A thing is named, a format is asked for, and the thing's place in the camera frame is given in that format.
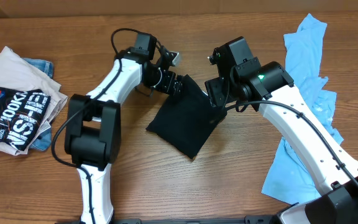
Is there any light blue t-shirt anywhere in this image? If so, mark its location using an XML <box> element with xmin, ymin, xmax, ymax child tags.
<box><xmin>261</xmin><ymin>13</ymin><xmax>344</xmax><ymax>206</ymax></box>

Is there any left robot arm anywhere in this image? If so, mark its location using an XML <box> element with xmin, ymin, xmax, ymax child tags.
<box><xmin>65</xmin><ymin>32</ymin><xmax>182</xmax><ymax>223</ymax></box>

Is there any black printed folded t-shirt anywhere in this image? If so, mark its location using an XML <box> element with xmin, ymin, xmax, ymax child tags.
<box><xmin>0</xmin><ymin>87</ymin><xmax>51</xmax><ymax>151</ymax></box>

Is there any folded white garment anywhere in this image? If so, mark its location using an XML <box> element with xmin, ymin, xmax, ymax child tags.
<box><xmin>0</xmin><ymin>47</ymin><xmax>68</xmax><ymax>156</ymax></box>

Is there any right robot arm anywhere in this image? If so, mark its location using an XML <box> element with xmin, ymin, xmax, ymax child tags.
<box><xmin>205</xmin><ymin>37</ymin><xmax>358</xmax><ymax>224</ymax></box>

